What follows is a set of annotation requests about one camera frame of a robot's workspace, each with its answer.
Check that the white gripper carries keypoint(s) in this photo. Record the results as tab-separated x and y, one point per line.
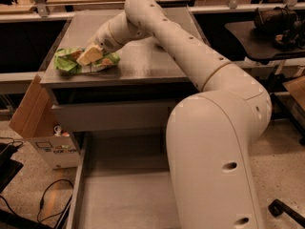
103	39

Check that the green rice chip bag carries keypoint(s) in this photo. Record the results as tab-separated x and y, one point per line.
65	61

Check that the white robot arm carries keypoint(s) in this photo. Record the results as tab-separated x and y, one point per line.
208	133

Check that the grey drawer cabinet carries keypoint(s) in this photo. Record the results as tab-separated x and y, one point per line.
145	72

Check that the grey top drawer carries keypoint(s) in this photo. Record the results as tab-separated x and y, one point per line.
113	115

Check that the grey open middle drawer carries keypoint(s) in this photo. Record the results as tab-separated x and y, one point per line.
123	183

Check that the open cardboard box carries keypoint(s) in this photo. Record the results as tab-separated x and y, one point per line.
34	121

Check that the black equipment at left edge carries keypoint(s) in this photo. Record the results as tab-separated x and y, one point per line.
9	168

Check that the black side table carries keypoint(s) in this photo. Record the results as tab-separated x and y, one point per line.
261	48

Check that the dark object on side table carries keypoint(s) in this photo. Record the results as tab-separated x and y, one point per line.
285	25

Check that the black chair caster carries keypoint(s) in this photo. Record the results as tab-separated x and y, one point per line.
277	208

